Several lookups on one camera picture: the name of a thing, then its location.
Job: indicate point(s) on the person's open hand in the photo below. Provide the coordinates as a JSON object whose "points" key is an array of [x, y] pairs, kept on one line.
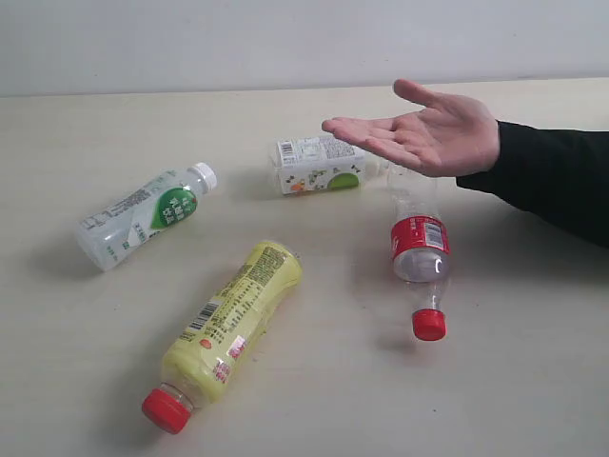
{"points": [[451, 136]]}

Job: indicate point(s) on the clear cola bottle red cap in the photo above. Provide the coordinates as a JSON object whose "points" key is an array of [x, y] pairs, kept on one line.
{"points": [[420, 252]]}

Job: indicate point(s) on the yellow bottle red cap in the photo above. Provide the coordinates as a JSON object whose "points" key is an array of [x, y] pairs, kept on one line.
{"points": [[197, 368]]}

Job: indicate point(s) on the white green label bottle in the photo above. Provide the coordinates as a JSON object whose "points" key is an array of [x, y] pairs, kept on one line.
{"points": [[110, 235]]}

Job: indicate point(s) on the black sleeved forearm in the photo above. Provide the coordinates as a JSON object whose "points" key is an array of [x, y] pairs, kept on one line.
{"points": [[559, 175]]}

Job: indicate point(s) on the square clear bottle white label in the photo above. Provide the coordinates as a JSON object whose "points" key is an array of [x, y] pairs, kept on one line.
{"points": [[324, 163]]}

